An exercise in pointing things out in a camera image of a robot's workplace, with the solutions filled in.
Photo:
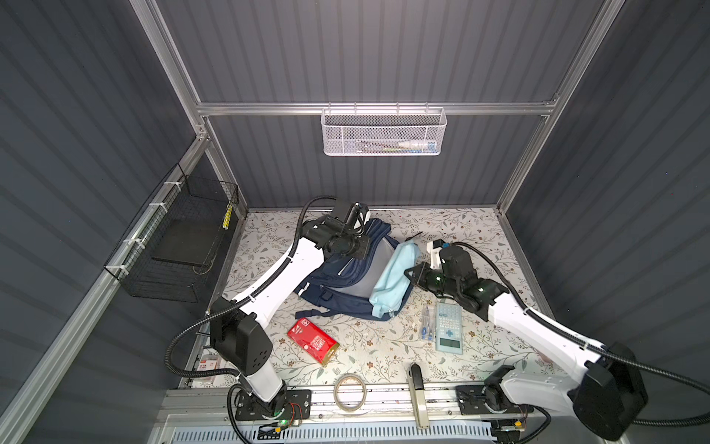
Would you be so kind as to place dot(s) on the markers in white basket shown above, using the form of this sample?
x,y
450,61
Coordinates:
x,y
416,147

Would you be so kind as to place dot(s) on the clear tape roll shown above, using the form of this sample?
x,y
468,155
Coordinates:
x,y
350,393

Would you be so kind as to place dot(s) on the light blue calculator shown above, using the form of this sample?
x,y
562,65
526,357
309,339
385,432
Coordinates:
x,y
449,328

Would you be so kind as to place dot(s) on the black beige box cutter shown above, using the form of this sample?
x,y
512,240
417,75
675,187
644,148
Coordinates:
x,y
417,393

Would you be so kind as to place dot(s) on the floral table mat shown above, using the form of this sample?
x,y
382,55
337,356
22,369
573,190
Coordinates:
x,y
381,352

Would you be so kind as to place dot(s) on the red gold tin box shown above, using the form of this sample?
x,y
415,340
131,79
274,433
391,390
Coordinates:
x,y
312,339

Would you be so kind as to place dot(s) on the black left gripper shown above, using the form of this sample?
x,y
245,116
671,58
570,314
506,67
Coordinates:
x,y
352,241

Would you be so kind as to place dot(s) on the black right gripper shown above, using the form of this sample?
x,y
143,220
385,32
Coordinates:
x,y
424,275

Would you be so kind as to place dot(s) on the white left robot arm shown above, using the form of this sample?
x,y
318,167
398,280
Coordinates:
x,y
237,327

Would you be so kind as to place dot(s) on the white wire mesh basket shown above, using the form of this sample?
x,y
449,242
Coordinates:
x,y
343,126

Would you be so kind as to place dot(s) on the yellow tag on black basket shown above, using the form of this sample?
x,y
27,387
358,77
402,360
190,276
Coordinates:
x,y
227,217

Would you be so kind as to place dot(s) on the light blue pencil case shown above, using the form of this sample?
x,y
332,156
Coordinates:
x,y
391,288

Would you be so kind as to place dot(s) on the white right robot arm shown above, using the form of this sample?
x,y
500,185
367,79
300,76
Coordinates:
x,y
603,385

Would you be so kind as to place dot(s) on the black wire mesh basket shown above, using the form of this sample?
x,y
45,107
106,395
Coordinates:
x,y
178,246

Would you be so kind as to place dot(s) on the navy blue backpack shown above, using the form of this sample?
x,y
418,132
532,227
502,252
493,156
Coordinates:
x,y
344,285

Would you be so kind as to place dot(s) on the blue pens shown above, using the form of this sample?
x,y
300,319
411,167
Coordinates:
x,y
427,329

